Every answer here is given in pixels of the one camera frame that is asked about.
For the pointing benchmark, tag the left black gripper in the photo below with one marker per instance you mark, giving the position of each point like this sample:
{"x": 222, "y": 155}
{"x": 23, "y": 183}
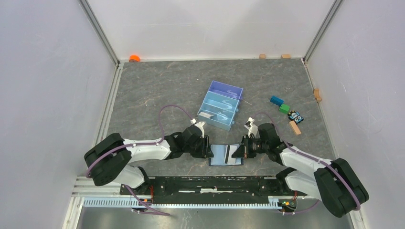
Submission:
{"x": 201, "y": 153}

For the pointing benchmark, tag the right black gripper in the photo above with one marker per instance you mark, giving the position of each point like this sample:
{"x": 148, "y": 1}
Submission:
{"x": 244, "y": 150}

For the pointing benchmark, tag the blue card holder wallet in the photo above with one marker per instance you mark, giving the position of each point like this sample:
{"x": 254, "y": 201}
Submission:
{"x": 222, "y": 156}

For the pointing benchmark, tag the blue purple three-bin tray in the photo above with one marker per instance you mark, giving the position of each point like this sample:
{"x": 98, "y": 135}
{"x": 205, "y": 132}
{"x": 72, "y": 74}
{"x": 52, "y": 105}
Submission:
{"x": 223, "y": 100}

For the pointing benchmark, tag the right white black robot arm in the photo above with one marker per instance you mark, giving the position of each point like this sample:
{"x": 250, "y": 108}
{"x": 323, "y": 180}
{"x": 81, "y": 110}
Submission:
{"x": 332, "y": 182}

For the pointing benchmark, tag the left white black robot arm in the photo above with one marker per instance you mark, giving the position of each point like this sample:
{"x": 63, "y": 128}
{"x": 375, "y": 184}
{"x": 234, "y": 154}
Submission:
{"x": 111, "y": 159}

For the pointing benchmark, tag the grey cards in tray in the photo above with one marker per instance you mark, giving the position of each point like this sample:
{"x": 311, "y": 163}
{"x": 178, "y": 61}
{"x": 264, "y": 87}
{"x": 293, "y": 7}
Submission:
{"x": 206, "y": 115}

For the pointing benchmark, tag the wooden stick block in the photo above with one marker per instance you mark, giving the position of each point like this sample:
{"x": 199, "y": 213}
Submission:
{"x": 295, "y": 128}

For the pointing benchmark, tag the green toy brick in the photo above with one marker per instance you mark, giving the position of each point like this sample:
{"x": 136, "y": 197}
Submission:
{"x": 284, "y": 108}

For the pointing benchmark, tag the blue toy brick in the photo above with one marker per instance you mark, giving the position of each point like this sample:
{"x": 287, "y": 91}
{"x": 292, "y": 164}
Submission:
{"x": 277, "y": 101}

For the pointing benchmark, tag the black owl pattern block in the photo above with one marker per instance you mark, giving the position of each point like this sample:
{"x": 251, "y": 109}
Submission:
{"x": 295, "y": 116}

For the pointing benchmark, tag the curved wooden piece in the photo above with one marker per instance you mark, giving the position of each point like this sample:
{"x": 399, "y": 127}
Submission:
{"x": 317, "y": 95}

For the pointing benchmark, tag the small wooden block right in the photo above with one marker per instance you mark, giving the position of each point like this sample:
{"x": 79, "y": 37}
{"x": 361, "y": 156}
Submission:
{"x": 285, "y": 56}

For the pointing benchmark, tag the orange round cap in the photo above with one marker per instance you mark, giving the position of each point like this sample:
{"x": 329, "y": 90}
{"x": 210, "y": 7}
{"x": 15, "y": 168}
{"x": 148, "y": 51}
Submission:
{"x": 134, "y": 58}

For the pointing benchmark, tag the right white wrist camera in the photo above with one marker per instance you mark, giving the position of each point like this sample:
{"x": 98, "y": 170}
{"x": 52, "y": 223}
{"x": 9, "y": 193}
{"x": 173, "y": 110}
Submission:
{"x": 251, "y": 127}

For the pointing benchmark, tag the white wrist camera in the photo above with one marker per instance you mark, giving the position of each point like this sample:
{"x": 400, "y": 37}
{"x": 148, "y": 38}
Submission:
{"x": 199, "y": 125}
{"x": 251, "y": 127}

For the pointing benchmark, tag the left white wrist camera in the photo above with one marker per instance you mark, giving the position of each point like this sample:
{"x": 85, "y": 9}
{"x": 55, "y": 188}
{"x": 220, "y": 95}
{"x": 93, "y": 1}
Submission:
{"x": 199, "y": 125}

